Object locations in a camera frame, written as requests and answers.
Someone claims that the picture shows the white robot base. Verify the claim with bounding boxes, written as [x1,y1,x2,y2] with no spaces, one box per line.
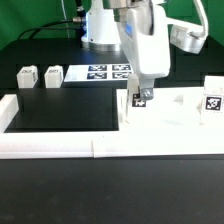
[81,0,121,52]

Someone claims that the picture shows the white U-shaped obstacle fence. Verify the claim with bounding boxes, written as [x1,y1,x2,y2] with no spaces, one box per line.
[0,87,224,159]

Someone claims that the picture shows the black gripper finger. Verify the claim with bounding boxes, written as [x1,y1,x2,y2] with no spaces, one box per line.
[139,79,154,101]

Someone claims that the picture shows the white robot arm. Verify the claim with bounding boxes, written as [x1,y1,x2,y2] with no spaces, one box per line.
[103,0,209,101]

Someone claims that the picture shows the black cable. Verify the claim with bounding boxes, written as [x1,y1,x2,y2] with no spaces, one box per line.
[18,0,88,40]

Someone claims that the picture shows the white marker board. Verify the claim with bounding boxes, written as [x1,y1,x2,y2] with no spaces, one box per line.
[64,63,133,83]

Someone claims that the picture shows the white square tabletop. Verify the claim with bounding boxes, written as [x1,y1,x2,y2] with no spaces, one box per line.
[117,87,203,130]

